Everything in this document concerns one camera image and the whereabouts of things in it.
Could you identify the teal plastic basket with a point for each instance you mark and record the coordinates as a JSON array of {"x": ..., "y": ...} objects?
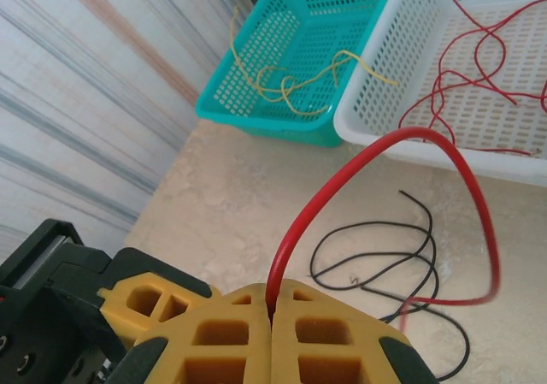
[{"x": 278, "y": 129}]

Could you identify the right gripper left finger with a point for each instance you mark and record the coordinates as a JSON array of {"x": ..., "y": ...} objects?
[{"x": 213, "y": 341}]

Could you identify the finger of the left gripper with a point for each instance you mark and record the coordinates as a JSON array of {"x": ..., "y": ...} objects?
[{"x": 149, "y": 303}]

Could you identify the white plastic basket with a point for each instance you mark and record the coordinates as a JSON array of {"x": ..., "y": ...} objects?
[{"x": 470, "y": 161}]

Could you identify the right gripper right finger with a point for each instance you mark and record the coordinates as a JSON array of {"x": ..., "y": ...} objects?
[{"x": 342, "y": 341}]

